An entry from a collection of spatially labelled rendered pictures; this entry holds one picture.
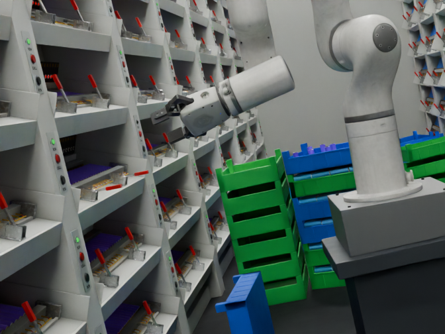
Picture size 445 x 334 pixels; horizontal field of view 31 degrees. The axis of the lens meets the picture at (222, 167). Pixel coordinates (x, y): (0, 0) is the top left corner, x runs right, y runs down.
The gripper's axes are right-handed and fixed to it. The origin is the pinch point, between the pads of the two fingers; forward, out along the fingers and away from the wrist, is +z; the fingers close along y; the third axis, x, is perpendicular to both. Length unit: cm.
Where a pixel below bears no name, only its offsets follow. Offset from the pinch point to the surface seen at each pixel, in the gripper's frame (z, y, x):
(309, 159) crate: -22, 84, 27
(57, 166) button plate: 15.3, -27.2, -18.4
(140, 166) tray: 17.3, 29.9, 14.1
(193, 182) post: 20, 95, 44
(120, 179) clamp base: 18.7, 15.2, 2.6
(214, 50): 10, 178, 168
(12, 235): 19, -41, -39
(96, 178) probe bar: 21.0, 5.5, -1.3
